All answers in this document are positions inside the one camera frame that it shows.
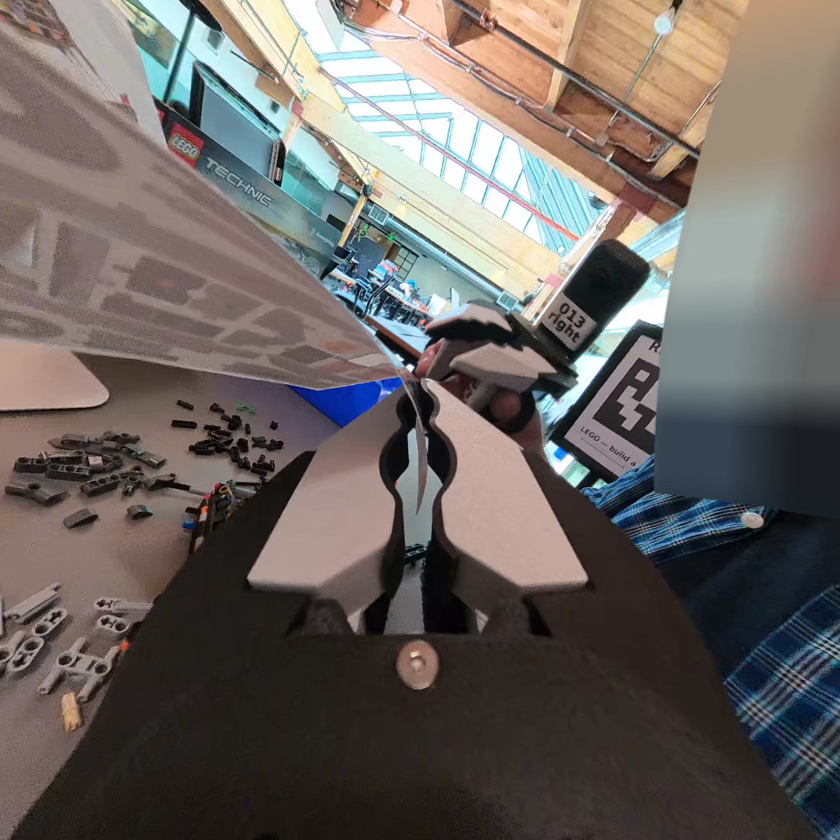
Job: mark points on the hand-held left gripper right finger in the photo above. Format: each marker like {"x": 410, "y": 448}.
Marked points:
{"x": 505, "y": 518}

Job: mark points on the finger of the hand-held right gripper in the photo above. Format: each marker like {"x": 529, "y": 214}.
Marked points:
{"x": 469, "y": 327}
{"x": 502, "y": 371}

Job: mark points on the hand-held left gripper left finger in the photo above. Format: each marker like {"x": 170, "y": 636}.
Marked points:
{"x": 328, "y": 525}

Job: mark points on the lego instruction booklet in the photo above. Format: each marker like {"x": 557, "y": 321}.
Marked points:
{"x": 144, "y": 249}

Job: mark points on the person's right forearm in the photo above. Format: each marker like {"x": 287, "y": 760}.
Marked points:
{"x": 620, "y": 489}

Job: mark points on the partly built lego model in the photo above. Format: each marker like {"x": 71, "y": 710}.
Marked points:
{"x": 216, "y": 512}

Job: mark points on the pile of black lego pins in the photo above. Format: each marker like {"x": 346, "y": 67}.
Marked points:
{"x": 229, "y": 443}

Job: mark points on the pile of dark grey lego beams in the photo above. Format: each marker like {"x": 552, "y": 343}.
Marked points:
{"x": 72, "y": 469}

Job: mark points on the black lego set box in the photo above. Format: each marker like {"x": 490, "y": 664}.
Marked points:
{"x": 243, "y": 187}

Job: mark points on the tan lego pin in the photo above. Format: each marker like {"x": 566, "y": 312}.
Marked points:
{"x": 72, "y": 714}

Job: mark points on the pile of light grey lego connectors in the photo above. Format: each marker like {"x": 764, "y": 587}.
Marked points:
{"x": 29, "y": 646}

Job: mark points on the person's right hand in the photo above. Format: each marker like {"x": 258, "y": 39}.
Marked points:
{"x": 504, "y": 405}

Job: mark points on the background office desks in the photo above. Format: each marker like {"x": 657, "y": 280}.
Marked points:
{"x": 394, "y": 289}

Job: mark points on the black framed tag sign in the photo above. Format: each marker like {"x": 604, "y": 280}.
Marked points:
{"x": 630, "y": 394}

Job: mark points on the blue plastic bin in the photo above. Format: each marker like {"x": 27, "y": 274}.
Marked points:
{"x": 341, "y": 403}

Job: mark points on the dark monitor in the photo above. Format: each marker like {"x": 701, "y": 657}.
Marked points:
{"x": 236, "y": 124}

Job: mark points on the white flat stand base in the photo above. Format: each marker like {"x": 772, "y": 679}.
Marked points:
{"x": 46, "y": 384}

